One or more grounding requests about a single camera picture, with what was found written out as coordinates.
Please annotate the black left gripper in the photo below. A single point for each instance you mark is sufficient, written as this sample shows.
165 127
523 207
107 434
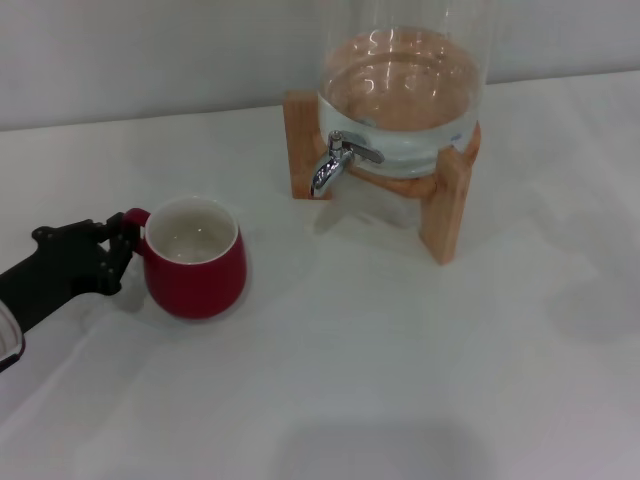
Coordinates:
55 270

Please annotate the red ceramic cup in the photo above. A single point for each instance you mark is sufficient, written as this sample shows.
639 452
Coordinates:
195 285

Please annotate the chrome faucet tap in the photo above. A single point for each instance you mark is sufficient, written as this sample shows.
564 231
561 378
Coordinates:
327 170

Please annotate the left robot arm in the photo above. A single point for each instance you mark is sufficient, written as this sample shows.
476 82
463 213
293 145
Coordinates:
9 335

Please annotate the glass water dispenser jar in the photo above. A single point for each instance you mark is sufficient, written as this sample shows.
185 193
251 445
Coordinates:
400 90

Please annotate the wooden dispenser stand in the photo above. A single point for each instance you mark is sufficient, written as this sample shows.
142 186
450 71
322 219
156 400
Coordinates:
445 210

